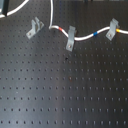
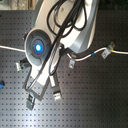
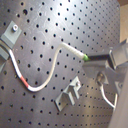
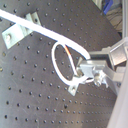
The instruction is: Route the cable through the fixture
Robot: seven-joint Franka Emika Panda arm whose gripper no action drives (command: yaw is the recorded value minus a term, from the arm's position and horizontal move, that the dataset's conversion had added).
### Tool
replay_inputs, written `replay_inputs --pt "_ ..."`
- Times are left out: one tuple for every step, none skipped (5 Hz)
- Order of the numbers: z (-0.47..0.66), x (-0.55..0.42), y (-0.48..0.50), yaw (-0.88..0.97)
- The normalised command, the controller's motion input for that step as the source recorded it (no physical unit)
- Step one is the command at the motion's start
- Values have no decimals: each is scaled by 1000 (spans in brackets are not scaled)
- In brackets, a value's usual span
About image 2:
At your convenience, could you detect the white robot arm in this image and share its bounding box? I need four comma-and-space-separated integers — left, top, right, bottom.
23, 0, 99, 110

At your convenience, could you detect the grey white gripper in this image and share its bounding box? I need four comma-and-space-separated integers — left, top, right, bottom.
22, 65, 63, 109

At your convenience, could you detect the metal cable clip centre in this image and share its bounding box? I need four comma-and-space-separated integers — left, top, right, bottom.
68, 58, 75, 69

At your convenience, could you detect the grey connector bracket left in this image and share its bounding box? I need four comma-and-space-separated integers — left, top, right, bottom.
16, 58, 30, 71

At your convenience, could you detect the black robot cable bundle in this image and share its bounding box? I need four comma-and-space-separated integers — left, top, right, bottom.
24, 0, 88, 91

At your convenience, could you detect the white cable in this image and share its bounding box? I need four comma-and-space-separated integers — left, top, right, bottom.
0, 45, 128, 62

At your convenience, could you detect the metal cable clip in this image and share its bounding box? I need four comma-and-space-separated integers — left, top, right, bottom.
108, 41, 115, 49
101, 49, 111, 59
68, 58, 75, 69

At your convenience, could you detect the metal cable clip lower right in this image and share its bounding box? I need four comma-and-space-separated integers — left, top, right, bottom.
101, 49, 111, 59

